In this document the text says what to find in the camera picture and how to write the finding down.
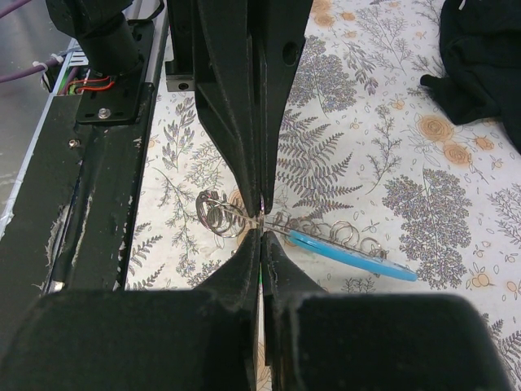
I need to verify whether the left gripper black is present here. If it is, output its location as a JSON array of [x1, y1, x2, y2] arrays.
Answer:
[[165, 0, 312, 216]]

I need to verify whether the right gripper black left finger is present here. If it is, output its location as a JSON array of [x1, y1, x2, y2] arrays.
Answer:
[[1, 230, 261, 390]]

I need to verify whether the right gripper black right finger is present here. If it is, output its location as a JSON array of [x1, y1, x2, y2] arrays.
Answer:
[[262, 232, 512, 390]]

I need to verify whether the floral table mat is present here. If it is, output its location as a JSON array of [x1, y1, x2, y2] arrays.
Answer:
[[124, 0, 521, 391]]

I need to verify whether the black cloth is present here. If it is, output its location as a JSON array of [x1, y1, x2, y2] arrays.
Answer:
[[420, 1, 520, 150]]

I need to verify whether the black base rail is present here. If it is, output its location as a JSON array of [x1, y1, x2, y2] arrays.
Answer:
[[1, 19, 168, 348]]

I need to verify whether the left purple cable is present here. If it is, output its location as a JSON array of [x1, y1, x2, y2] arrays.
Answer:
[[0, 0, 66, 85]]

